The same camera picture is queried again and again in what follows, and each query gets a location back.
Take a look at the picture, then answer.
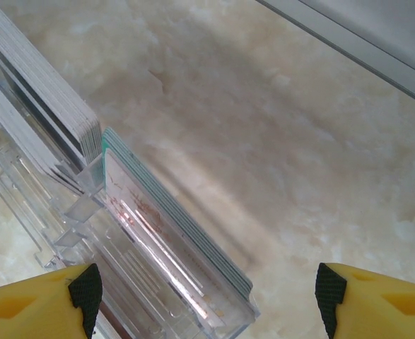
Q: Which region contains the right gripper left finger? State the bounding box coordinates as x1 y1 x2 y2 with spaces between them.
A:
0 263 104 339

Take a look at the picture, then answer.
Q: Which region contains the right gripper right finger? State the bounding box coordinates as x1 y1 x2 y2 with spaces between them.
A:
315 262 415 339

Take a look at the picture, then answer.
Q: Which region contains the clear acrylic card stand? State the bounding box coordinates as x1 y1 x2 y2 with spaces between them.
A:
0 52 261 339

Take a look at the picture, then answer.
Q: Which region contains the blue credit card stack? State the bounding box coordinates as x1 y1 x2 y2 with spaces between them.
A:
100 126 255 299

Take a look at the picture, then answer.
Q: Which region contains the white magnetic stripe card stack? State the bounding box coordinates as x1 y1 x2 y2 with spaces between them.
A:
0 0 103 167
0 65 86 194

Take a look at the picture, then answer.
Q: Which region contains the aluminium frame rail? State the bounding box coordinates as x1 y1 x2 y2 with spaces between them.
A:
255 0 415 110

